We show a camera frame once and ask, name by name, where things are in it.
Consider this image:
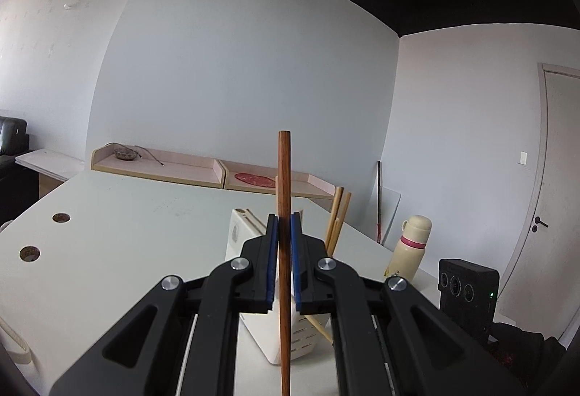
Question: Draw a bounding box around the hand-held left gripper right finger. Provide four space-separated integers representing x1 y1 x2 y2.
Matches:
290 212 526 396

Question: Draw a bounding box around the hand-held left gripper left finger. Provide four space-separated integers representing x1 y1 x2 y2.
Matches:
47 213 279 396

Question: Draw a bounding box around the cream slotted utensil holder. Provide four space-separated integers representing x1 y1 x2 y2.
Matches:
225 208 335 366

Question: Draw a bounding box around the dark brown wooden chopstick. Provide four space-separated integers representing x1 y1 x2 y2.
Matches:
277 131 292 396

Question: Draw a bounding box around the pink wooden tray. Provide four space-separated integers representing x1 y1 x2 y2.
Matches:
216 159 338 199
91 143 227 189

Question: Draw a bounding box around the cream thermos bottle pink band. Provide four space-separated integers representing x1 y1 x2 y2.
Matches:
384 215 432 283

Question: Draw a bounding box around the dark patterned cloth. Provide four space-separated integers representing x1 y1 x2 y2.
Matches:
488 322 568 385

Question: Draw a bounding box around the flat red object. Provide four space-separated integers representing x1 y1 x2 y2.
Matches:
234 172 276 187

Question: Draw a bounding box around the white leaning board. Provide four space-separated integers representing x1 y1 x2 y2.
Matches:
369 185 402 247

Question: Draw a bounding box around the white door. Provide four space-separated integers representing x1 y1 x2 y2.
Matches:
496 63 580 342

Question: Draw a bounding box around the white side table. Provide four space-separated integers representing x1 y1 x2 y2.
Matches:
15 148 87 199

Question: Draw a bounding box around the black leather sofa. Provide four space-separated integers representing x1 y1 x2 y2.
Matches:
0 115 41 224

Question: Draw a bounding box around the small brown object with cord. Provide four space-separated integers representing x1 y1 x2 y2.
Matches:
106 143 165 166

